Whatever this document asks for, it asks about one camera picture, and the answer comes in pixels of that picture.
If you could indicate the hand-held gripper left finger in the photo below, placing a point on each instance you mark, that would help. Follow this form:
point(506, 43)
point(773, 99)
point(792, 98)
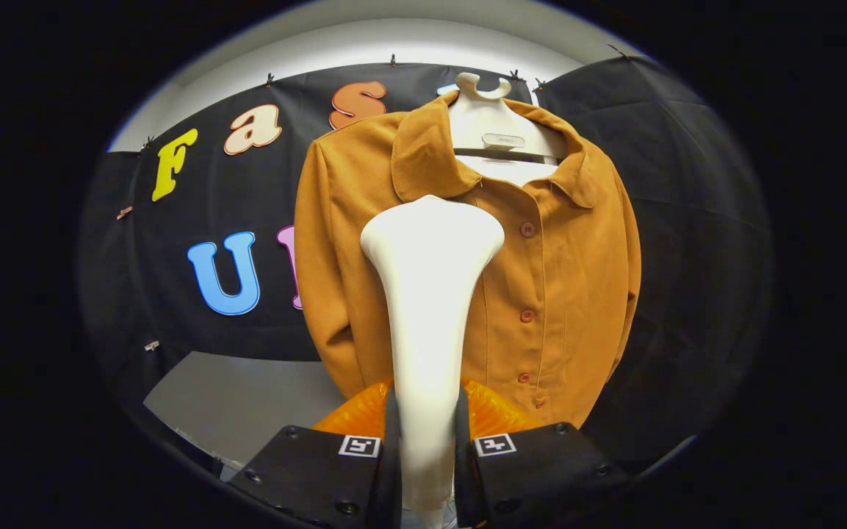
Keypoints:
point(320, 470)

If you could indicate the small red clip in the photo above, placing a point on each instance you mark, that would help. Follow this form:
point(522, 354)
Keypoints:
point(124, 213)

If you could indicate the white garment steamer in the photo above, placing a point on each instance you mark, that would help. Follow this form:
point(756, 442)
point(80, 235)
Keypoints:
point(427, 294)

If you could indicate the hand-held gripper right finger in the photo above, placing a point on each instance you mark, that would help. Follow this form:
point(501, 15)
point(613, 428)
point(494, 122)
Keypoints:
point(541, 470)

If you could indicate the white clothes hanger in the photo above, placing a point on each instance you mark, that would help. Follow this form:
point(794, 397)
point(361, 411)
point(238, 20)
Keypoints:
point(489, 117)

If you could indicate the orange button shirt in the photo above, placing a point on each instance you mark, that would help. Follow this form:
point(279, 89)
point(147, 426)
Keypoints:
point(577, 294)

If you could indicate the black backdrop cloth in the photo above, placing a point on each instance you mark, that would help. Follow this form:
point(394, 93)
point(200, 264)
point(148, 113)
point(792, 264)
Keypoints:
point(687, 220)

